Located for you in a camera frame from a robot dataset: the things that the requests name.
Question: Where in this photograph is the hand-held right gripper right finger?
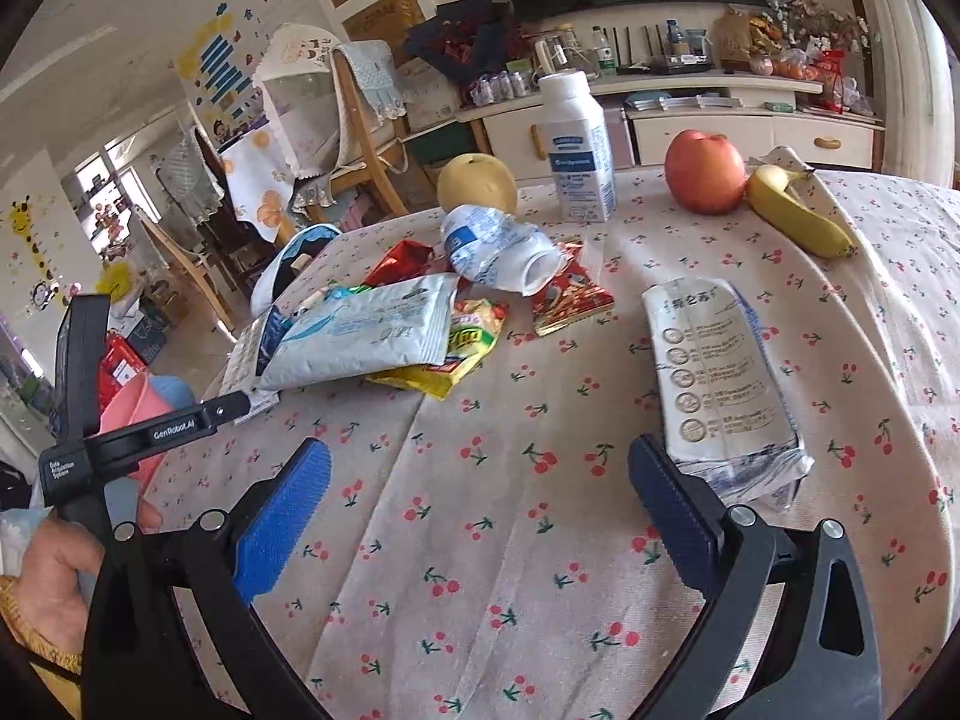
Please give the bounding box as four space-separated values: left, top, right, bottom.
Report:
627 432 884 720

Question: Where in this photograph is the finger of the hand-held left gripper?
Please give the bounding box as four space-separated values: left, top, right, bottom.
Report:
196 390 253 433

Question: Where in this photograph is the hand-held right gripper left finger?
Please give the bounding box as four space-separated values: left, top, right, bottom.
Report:
81 436 335 720

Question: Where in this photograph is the pink plastic basin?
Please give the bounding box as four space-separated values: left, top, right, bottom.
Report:
96 373 182 497

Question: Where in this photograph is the small white blue packet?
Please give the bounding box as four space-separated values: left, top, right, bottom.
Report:
221 304 301 421

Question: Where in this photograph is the red printed snack wrapper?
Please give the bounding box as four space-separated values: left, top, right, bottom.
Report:
531 235 617 337

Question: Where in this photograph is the crushed white plastic bottle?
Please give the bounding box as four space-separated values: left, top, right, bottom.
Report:
440 204 571 297

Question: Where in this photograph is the person's left forearm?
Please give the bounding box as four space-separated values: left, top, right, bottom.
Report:
0 574 82 700

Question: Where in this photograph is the person's left hand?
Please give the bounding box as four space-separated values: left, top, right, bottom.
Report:
11 499 163 659

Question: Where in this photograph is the red box with white label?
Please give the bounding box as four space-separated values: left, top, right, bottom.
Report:
103 332 149 391

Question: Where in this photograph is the light blue plastic item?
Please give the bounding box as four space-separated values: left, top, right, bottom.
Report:
154 375 196 421

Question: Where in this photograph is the white biscuit packet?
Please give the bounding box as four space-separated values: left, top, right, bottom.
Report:
641 277 815 515

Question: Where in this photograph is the bare wooden chair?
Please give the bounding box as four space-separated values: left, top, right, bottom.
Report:
141 216 235 325

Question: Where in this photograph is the white blue snack bag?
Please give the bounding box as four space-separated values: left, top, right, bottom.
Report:
255 272 462 391

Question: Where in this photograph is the white and blue bag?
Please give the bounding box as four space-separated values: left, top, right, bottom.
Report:
250 223 340 317

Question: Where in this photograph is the cluttered display shelf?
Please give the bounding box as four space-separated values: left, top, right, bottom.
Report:
73 163 164 257

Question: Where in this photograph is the shiny red crumpled wrapper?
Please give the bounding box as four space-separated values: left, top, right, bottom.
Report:
362 238 451 287

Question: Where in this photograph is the orange print white cloth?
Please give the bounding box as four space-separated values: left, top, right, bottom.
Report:
217 127 302 231

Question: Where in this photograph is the grey lace cloth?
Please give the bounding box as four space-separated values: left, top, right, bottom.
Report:
154 137 227 227

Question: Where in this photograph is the yellow snack packet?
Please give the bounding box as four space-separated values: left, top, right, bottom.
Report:
367 298 509 400

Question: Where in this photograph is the wooden chair with covers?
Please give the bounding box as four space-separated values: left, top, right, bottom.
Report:
328 43 412 220

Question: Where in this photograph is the yellow banana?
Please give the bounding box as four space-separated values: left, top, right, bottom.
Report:
745 163 860 260

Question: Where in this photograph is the white mesh food cover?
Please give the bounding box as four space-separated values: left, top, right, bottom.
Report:
253 22 355 175

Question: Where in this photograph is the yellow pear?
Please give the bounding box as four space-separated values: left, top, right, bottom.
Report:
436 152 520 217

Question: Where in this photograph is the red apple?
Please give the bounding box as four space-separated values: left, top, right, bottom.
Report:
664 129 749 216

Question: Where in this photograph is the light blue lace cloth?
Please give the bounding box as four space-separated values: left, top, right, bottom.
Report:
334 40 410 122

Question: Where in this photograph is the upright white yogurt bottle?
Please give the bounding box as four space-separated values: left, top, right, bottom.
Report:
538 69 617 224

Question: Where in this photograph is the cardboard box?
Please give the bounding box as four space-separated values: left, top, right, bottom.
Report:
400 58 467 134

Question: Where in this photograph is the white television cabinet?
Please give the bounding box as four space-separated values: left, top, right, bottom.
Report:
456 69 887 175

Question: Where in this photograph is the stack of papers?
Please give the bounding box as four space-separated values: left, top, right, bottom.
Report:
626 90 741 113

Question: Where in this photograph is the brown framed cork board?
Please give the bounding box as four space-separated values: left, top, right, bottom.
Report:
341 0 426 44

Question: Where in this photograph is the row of small glass jars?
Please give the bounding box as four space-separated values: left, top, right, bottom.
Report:
468 67 538 104

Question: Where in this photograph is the dark wrapped red bouquet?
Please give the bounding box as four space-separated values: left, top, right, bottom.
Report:
403 4 527 85

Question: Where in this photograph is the red snack bag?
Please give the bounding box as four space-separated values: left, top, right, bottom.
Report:
814 51 850 115

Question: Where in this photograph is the bag of oranges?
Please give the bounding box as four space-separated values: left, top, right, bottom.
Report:
750 49 826 85

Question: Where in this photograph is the green label plastic bottle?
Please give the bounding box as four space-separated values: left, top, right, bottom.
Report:
589 25 618 78

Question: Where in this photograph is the clear glass pitcher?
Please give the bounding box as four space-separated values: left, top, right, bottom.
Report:
532 33 572 85

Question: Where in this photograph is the brown paper snack bag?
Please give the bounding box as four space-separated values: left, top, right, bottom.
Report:
718 7 785 73

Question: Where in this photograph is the dried flower arrangement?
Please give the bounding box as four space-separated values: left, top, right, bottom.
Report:
761 0 872 55

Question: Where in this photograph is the white curtain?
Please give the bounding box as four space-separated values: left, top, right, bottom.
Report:
861 0 960 190

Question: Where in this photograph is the blue bars wall sticker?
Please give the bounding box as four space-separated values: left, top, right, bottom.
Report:
176 15 257 122

